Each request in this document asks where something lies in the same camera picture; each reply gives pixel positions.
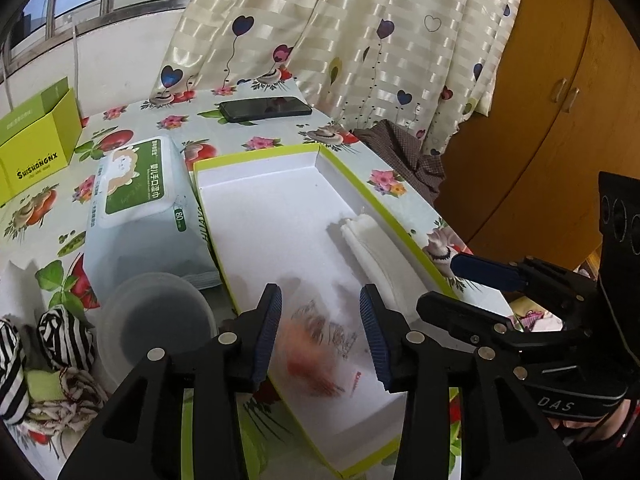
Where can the black smartphone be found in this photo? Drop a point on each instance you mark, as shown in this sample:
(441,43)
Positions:
(265,109)

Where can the floral patterned cloth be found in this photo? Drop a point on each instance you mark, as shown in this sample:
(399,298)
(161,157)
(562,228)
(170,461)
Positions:
(75,402)

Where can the fruit print tablecloth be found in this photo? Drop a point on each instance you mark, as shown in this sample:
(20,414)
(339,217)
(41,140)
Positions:
(150,120)

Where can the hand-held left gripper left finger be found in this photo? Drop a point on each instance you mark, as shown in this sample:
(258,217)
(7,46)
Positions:
(267,330)

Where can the wet wipes pack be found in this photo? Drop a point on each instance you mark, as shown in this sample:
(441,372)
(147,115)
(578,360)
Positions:
(135,200)

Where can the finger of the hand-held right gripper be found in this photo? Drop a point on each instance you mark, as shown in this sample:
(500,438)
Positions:
(482,269)
(460,312)

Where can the pink patterned cloth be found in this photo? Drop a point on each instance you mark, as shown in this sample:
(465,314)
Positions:
(532,317)

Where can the clear plastic bag red print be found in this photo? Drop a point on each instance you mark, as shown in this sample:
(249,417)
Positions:
(320,350)

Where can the white towel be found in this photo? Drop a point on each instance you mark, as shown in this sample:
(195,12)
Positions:
(370,250)

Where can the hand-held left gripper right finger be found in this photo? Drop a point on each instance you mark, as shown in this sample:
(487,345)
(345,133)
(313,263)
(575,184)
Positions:
(374,330)

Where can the heart print striped curtain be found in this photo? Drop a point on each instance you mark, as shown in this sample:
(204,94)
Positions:
(350,35)

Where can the black white striped sock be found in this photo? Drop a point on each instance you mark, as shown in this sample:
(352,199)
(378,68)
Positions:
(10,375)
(65,335)

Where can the translucent plastic container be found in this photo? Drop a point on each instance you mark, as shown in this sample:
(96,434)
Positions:
(155,320)

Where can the wooden wardrobe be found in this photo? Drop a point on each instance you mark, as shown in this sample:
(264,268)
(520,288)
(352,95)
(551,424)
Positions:
(540,135)

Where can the yellow-green cardboard box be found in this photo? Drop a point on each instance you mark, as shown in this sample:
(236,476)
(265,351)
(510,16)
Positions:
(35,160)

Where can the small green cloth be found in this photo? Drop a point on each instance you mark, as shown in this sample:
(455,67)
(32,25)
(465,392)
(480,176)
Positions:
(42,385)

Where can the person's right hand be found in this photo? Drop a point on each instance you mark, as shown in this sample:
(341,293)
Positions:
(617,422)

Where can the brown checkered cloth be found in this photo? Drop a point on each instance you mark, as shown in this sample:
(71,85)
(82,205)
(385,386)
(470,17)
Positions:
(405,145)

